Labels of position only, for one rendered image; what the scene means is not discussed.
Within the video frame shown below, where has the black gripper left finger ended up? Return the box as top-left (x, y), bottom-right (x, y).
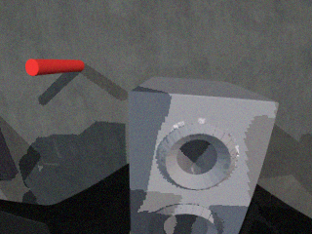
top-left (0, 163), bottom-right (130, 234)

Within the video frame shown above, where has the red peg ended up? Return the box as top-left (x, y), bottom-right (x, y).
top-left (24, 58), bottom-right (85, 77)

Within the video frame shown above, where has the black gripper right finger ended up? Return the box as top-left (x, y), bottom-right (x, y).
top-left (239, 184), bottom-right (312, 234)

